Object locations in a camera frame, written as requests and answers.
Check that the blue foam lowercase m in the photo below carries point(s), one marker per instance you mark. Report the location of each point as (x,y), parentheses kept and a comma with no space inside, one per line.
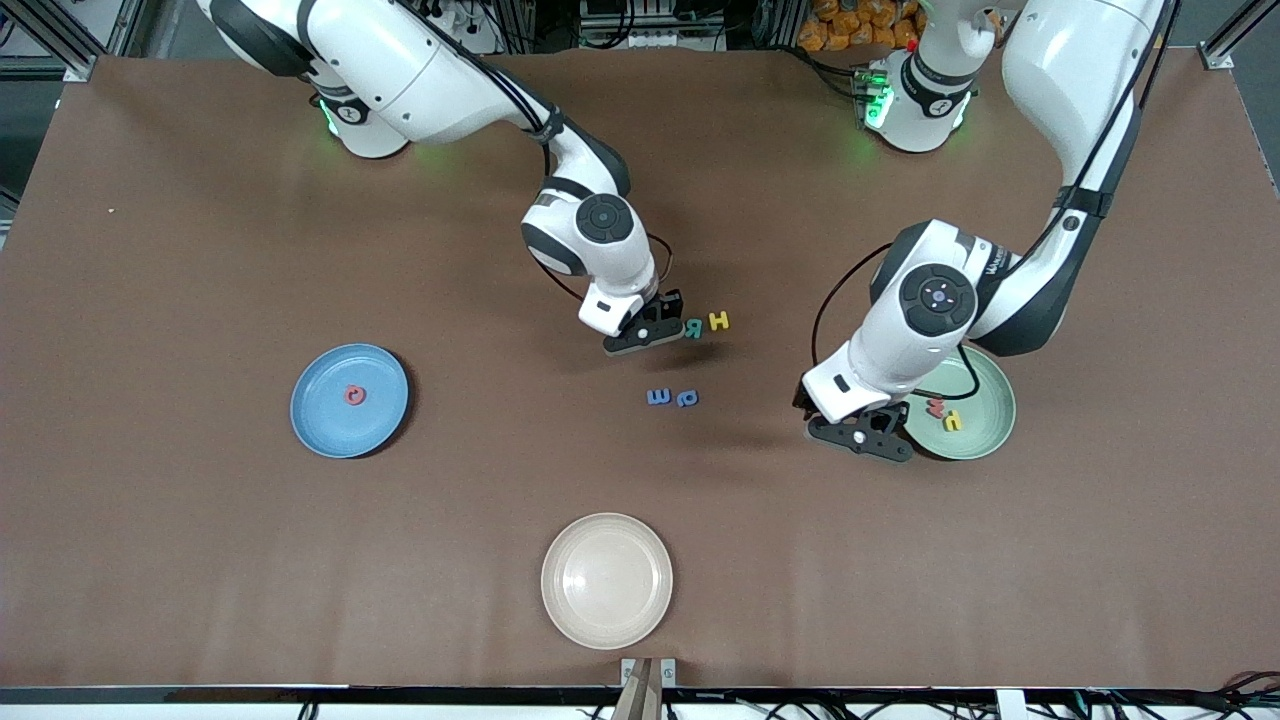
(659,398)

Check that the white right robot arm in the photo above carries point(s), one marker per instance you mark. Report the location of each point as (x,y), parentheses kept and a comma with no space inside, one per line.
(400,70)

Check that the blue foam lowercase a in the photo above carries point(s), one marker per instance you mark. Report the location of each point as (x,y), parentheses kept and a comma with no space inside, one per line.
(693,401)

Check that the black electronics rack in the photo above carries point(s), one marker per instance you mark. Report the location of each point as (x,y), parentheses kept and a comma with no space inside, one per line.
(650,20)

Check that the beige plate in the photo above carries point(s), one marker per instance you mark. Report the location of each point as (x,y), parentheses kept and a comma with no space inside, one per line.
(607,581)

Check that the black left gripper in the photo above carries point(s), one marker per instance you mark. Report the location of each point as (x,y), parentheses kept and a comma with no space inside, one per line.
(893,409)

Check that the teal foam uppercase R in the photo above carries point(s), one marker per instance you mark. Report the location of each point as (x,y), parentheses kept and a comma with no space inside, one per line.
(694,329)

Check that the orange bags pile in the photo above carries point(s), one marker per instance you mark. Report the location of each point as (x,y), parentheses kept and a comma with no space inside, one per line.
(850,25)

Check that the white power strip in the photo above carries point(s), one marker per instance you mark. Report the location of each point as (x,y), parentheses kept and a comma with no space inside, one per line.
(480,38)

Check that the metal table edge bracket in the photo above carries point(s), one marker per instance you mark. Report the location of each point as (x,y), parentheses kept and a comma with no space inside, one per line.
(668,670)

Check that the red foam lowercase w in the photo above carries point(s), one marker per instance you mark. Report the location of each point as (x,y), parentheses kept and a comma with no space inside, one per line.
(935,408)

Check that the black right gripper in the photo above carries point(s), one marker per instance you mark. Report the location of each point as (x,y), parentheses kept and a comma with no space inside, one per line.
(667,307)

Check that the green plate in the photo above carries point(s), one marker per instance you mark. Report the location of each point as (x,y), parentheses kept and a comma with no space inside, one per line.
(985,430)

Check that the yellow foam lowercase h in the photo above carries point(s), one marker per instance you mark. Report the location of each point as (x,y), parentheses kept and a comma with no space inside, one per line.
(953,423)

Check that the blue plate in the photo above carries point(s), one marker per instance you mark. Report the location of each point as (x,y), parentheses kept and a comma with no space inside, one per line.
(349,430)

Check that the black table edge rail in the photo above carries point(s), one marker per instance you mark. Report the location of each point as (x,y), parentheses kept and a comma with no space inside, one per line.
(300,693)

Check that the aluminium frame profile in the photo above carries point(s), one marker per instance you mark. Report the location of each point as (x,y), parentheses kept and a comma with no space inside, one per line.
(1215,55)
(80,68)

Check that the red foam uppercase Q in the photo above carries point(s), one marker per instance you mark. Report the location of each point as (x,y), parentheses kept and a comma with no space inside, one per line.
(348,396)

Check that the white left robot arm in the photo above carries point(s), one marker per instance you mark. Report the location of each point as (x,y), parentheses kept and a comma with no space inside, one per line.
(1060,80)

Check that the yellow foam uppercase H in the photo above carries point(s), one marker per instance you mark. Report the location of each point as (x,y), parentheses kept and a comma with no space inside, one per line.
(719,321)

